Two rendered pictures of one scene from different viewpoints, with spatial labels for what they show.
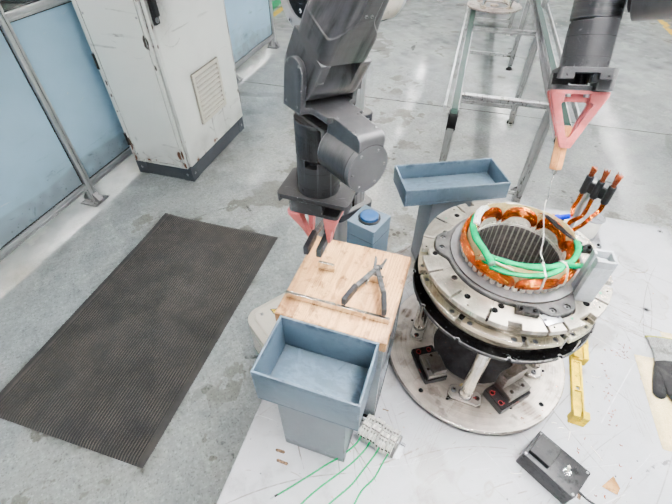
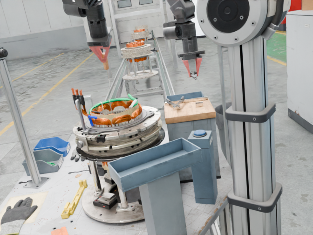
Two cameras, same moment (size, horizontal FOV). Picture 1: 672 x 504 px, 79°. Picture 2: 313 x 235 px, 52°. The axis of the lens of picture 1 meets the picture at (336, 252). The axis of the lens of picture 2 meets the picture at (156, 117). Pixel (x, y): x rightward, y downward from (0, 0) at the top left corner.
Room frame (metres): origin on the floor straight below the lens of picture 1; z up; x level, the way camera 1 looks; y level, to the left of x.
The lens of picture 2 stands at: (1.61, -0.47, 1.46)
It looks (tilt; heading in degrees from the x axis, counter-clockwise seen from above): 19 degrees down; 165
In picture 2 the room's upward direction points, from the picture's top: 9 degrees counter-clockwise
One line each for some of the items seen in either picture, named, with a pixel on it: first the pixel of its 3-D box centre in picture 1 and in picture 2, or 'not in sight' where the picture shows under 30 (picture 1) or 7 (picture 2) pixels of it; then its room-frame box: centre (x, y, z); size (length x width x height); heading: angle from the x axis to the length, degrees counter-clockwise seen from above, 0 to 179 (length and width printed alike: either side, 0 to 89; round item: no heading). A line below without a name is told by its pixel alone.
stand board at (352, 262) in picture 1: (347, 287); (187, 109); (0.47, -0.02, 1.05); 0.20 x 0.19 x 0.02; 161
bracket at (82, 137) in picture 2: not in sight; (85, 142); (0.59, -0.45, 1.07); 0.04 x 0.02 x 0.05; 34
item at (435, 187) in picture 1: (440, 219); (161, 198); (0.81, -0.27, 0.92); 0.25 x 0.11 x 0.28; 98
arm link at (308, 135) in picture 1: (320, 135); (187, 30); (0.45, 0.02, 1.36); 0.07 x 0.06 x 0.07; 36
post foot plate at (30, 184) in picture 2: not in sight; (37, 182); (0.18, -0.69, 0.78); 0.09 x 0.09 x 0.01; 49
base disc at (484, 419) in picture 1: (473, 347); (131, 190); (0.51, -0.31, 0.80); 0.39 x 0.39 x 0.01
